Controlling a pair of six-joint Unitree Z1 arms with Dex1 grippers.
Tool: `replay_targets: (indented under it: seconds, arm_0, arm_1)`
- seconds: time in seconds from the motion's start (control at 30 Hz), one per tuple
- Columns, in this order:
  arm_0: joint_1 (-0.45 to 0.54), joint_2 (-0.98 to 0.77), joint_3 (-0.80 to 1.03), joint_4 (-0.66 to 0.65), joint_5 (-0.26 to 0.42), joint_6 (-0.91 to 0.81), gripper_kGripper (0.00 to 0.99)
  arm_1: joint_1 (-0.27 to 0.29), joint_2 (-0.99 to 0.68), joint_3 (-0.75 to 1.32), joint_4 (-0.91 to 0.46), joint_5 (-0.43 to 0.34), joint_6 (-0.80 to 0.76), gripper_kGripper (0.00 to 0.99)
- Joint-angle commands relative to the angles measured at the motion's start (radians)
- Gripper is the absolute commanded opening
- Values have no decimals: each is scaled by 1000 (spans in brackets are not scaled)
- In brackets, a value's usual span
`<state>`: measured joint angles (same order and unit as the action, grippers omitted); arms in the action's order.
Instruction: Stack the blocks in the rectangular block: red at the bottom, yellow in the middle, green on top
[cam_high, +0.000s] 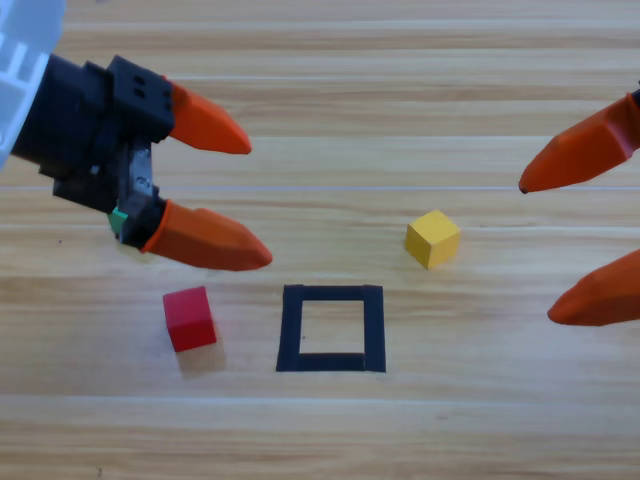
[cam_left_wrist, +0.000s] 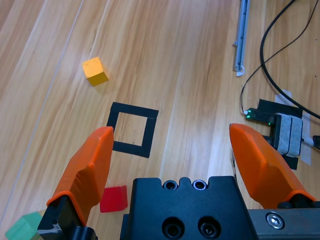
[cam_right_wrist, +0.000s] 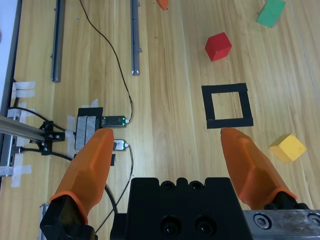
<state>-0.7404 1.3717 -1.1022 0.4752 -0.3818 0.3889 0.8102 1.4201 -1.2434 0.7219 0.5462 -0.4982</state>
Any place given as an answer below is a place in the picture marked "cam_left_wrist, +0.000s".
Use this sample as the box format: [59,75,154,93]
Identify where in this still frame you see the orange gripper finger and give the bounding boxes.
[37,126,115,240]
[229,123,317,210]

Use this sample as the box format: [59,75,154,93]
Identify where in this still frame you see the red wooden block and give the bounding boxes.
[99,185,129,213]

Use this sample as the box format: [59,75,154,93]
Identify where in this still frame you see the green wooden block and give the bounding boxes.
[4,211,43,240]

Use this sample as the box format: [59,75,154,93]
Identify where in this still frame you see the yellow wooden block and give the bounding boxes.
[81,56,110,87]

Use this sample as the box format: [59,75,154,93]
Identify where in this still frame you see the grey felt wrapped adapter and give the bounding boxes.
[273,113,305,156]

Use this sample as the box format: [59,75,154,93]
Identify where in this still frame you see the translucent white tape strip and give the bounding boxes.
[299,109,313,166]
[274,88,293,103]

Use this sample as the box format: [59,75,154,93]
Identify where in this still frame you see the circuit board with green LEDs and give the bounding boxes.
[243,107,276,126]

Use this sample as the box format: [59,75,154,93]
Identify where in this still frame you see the small taped electronic board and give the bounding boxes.
[257,98,304,171]

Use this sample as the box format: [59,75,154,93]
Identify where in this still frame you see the black tape square outline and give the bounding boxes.
[106,101,160,159]

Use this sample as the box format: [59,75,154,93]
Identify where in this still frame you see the thin black wire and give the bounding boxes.
[239,0,320,116]

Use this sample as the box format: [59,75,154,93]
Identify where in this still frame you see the thick black table cable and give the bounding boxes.
[259,0,320,120]

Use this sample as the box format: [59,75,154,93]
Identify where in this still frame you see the grey aluminium rail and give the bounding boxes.
[232,0,251,77]

